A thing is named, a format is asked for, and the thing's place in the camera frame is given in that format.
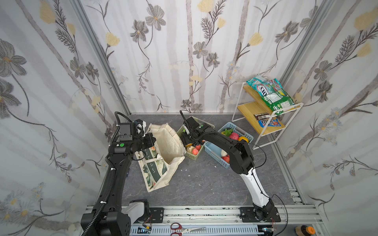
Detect pink toy peach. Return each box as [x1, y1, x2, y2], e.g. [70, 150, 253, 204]
[192, 147, 199, 155]

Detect cream canvas grocery bag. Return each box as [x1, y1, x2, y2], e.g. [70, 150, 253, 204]
[135, 124, 185, 192]

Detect light green plastic basket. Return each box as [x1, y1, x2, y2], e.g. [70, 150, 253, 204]
[177, 116, 215, 160]

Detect light blue plastic basket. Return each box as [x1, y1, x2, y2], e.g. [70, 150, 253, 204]
[204, 122, 254, 169]

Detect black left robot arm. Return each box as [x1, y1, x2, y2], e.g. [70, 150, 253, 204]
[81, 133, 156, 236]

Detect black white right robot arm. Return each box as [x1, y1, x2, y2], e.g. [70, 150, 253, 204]
[181, 115, 277, 221]

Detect brown candy bag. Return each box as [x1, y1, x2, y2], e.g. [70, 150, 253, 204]
[254, 113, 270, 121]

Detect green snack bag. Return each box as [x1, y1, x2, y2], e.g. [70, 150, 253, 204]
[247, 76, 295, 116]

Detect beige toy garlic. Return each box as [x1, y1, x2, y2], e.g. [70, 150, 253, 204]
[186, 146, 195, 153]

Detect pink red toy strawberry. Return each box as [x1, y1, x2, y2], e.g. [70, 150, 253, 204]
[229, 132, 239, 140]

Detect white metal wooden shelf rack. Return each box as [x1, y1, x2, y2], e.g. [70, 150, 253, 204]
[231, 82, 304, 150]

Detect black corrugated cable conduit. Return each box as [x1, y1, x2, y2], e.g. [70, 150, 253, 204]
[81, 169, 116, 236]

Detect red handled scissors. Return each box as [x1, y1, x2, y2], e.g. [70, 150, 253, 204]
[170, 222, 206, 236]

